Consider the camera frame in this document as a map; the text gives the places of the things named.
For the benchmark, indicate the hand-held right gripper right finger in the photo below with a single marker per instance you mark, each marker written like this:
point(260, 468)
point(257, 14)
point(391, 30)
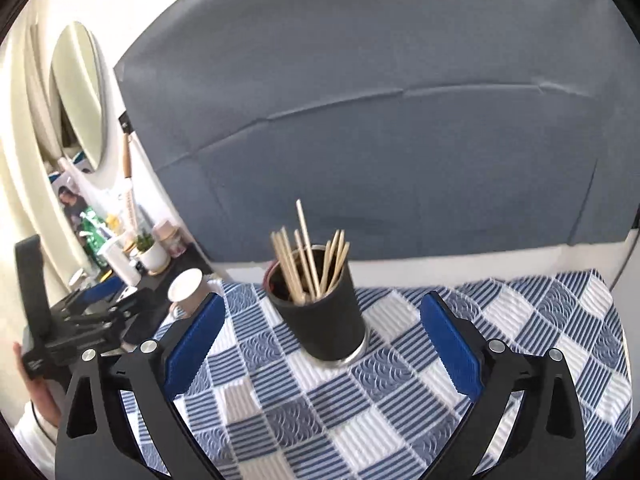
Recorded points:
point(452, 350)

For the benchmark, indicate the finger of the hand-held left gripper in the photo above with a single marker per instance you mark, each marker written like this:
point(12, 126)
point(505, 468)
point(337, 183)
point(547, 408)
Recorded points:
point(120, 307)
point(105, 290)

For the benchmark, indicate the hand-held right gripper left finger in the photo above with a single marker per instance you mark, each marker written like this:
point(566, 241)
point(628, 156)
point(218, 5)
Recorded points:
point(192, 350)

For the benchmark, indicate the bunch of wooden chopsticks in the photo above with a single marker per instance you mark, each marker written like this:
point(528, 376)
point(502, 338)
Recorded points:
point(295, 280)

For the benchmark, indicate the black cylindrical chopstick holder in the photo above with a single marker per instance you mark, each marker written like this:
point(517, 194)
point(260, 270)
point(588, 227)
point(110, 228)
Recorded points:
point(325, 325)

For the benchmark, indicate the person's left hand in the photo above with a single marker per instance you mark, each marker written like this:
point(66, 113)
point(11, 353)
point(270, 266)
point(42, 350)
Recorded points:
point(45, 400)

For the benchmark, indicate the white bottle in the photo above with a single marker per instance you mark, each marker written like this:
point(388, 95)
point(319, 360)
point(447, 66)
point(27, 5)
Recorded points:
point(122, 262)

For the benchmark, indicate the green bottle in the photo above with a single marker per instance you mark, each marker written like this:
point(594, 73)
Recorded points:
point(92, 235)

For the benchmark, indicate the small plant in white pot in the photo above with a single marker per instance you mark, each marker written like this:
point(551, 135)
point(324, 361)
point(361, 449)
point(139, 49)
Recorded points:
point(152, 257)

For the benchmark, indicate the cream mug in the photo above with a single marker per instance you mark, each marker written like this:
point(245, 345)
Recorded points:
point(187, 290)

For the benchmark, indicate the blue white patterned tablecloth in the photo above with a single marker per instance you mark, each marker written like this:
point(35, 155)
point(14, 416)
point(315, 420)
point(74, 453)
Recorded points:
point(400, 410)

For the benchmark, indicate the black side table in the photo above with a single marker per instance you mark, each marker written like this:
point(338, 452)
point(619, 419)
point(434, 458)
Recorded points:
point(190, 257)

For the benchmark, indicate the grey upholstered headboard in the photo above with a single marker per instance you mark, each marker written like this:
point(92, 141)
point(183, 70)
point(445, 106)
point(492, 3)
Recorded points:
point(375, 135)

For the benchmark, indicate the wall poster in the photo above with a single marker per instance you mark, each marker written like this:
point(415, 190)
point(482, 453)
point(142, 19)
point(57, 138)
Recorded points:
point(72, 200)

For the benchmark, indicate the round wall mirror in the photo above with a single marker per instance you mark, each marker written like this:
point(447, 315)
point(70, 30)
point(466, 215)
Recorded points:
point(80, 95)

